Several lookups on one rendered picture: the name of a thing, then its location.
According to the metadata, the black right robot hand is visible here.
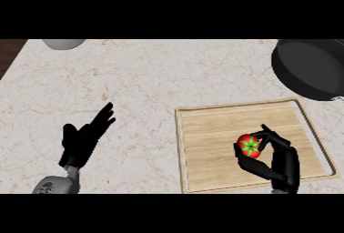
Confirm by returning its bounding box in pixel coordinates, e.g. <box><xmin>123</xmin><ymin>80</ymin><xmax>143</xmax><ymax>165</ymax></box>
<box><xmin>232</xmin><ymin>123</ymin><xmax>301</xmax><ymax>194</ymax></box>

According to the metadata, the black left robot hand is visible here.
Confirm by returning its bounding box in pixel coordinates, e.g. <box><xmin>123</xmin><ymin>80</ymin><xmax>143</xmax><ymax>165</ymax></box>
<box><xmin>58</xmin><ymin>102</ymin><xmax>117</xmax><ymax>169</ymax></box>

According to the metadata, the red tomato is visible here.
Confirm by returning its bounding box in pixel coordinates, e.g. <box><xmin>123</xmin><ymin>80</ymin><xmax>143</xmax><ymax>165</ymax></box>
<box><xmin>236</xmin><ymin>133</ymin><xmax>264</xmax><ymax>159</ymax></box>

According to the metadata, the pale wooden tray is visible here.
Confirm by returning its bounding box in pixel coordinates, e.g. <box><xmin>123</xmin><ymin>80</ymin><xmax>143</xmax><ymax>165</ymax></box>
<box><xmin>173</xmin><ymin>96</ymin><xmax>340</xmax><ymax>194</ymax></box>

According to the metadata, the black pot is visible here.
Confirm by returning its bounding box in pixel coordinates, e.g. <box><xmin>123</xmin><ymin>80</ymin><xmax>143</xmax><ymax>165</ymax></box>
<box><xmin>270</xmin><ymin>39</ymin><xmax>344</xmax><ymax>102</ymax></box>

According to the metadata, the grey bowl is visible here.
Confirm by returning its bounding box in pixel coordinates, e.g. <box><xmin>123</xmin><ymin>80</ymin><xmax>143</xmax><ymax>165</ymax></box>
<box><xmin>42</xmin><ymin>39</ymin><xmax>86</xmax><ymax>51</ymax></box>

